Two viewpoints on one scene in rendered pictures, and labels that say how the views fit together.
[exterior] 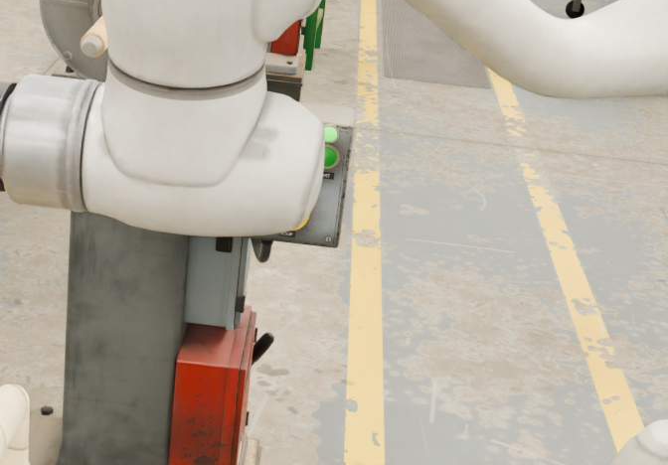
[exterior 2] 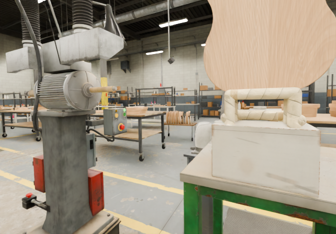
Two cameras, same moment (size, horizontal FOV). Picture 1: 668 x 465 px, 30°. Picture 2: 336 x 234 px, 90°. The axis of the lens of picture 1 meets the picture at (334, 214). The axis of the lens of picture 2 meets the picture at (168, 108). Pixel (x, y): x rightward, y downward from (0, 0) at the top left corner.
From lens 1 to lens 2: 143 cm
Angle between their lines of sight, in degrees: 63
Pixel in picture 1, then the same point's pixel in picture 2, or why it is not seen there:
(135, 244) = (77, 154)
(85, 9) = (80, 90)
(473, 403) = not seen: hidden behind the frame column
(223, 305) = (93, 161)
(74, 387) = (65, 201)
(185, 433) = (94, 194)
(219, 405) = (100, 183)
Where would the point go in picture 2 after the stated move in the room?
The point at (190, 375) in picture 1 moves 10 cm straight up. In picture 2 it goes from (94, 179) to (93, 166)
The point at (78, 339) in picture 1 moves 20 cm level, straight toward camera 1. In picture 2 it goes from (65, 187) to (91, 191)
